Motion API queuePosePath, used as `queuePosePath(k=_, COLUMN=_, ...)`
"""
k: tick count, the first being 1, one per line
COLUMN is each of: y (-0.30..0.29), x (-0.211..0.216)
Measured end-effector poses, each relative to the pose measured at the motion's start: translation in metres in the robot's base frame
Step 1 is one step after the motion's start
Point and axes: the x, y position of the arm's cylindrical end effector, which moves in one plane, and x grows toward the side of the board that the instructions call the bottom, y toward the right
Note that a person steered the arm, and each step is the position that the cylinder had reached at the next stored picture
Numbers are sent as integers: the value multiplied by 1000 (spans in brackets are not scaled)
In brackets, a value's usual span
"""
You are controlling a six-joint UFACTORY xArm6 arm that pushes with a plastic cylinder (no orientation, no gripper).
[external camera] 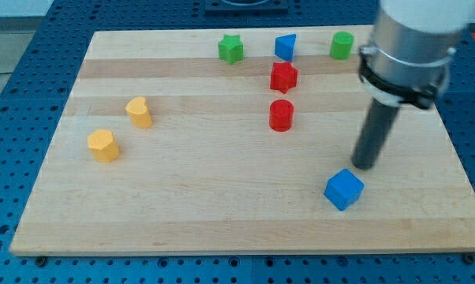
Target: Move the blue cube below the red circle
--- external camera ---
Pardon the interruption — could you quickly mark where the blue cube block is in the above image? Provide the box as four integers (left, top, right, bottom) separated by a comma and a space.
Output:
324, 169, 365, 211

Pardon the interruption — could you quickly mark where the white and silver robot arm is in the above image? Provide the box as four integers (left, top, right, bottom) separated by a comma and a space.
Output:
359, 0, 475, 109

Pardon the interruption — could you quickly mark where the light wooden board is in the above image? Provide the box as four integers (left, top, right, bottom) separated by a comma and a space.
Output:
9, 26, 475, 256

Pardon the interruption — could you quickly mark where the red cylinder block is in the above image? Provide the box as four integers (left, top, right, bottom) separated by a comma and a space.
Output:
269, 99, 294, 132

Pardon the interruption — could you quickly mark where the red star block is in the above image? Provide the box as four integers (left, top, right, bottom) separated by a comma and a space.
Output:
270, 62, 298, 94

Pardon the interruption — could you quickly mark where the green star block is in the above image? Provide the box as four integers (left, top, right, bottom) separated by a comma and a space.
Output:
218, 34, 244, 65

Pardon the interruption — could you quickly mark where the yellow heart block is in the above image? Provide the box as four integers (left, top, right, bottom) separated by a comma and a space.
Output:
125, 96, 153, 129

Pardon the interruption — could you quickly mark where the blue triangle block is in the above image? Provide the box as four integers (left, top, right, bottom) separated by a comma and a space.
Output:
274, 34, 297, 62

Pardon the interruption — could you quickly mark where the yellow hexagon block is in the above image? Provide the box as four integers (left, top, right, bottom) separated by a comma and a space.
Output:
87, 129, 121, 163

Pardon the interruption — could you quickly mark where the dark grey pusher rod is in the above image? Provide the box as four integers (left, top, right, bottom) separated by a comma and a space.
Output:
351, 99, 400, 170

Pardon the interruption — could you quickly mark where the green cylinder block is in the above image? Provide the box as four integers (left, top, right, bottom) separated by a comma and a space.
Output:
330, 31, 354, 60

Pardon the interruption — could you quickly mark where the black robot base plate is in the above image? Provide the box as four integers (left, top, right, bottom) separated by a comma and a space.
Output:
204, 0, 289, 14

